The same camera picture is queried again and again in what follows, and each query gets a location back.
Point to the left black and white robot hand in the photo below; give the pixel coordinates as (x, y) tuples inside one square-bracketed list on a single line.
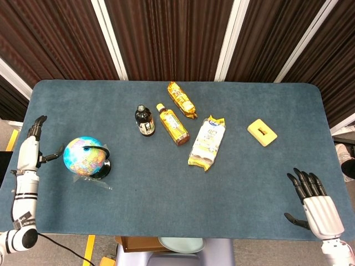
[(27, 152)]

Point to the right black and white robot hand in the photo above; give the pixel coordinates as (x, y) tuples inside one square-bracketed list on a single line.
[(323, 216)]

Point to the blue globe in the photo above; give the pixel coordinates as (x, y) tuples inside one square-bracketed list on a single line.
[(83, 158)]

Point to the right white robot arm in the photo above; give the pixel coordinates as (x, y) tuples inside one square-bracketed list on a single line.
[(337, 252)]

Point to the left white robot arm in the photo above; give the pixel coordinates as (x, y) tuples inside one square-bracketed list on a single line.
[(25, 199)]

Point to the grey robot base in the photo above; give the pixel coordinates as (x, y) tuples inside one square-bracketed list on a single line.
[(219, 253)]

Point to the clear adhesive tape strip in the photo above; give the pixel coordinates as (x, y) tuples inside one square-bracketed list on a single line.
[(77, 178), (101, 185)]

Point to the white shoe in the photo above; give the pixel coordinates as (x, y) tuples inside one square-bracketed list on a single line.
[(344, 153)]

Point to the yellow sponge block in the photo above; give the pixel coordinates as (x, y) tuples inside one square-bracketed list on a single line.
[(262, 133)]

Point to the dark glass bottle white label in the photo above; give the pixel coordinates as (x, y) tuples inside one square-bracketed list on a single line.
[(145, 122)]

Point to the white and yellow roll pack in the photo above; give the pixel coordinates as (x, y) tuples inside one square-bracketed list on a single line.
[(206, 144)]

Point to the brown cardboard box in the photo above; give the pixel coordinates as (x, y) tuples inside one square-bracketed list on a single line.
[(138, 244)]

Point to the pale green plate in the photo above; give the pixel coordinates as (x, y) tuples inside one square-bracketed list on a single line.
[(181, 245)]

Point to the blue felt table mat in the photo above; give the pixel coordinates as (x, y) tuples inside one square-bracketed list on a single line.
[(166, 199)]

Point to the yellow tea bottle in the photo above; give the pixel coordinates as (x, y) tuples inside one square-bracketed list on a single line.
[(172, 124)]

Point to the gold foil snack pack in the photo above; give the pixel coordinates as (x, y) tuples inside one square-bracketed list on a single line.
[(181, 99)]

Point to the brown ribbed partition screen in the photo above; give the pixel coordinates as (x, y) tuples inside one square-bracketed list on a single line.
[(172, 38)]

